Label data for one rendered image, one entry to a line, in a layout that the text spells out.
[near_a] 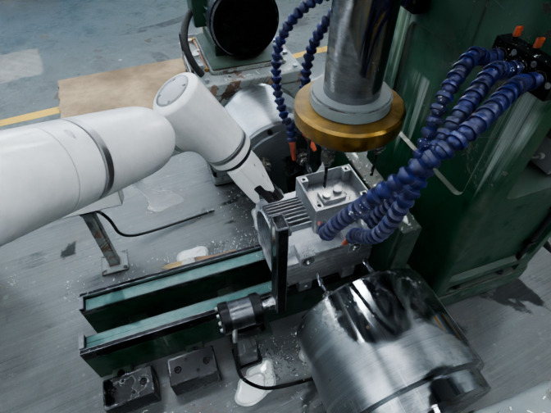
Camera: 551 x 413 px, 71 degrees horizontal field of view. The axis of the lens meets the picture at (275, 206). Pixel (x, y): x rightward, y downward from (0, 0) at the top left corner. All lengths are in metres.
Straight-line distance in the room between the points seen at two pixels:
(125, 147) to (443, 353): 0.48
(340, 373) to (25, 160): 0.47
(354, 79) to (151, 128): 0.29
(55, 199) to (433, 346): 0.49
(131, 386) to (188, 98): 0.59
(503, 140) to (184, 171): 0.97
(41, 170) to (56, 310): 0.79
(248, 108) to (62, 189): 0.65
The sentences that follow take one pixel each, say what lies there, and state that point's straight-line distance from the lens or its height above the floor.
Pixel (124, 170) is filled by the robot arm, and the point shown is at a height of 1.41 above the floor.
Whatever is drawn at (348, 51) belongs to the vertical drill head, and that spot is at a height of 1.44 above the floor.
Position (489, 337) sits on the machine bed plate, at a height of 0.80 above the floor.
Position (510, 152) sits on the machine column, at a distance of 0.67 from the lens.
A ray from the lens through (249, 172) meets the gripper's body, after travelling 0.68.
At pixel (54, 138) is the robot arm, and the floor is 1.47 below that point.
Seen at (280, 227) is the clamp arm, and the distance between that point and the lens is 0.55.
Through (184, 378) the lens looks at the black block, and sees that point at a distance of 0.88.
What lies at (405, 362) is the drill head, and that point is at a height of 1.16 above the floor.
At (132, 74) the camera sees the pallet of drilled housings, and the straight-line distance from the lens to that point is 3.39.
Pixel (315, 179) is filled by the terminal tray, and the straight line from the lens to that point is 0.81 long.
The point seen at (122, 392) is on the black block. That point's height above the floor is 0.86.
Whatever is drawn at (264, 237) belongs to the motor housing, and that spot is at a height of 0.97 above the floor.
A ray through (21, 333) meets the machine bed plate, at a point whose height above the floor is 0.80.
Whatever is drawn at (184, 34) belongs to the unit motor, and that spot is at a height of 1.26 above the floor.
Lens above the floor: 1.68
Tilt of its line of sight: 47 degrees down
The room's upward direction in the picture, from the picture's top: straight up
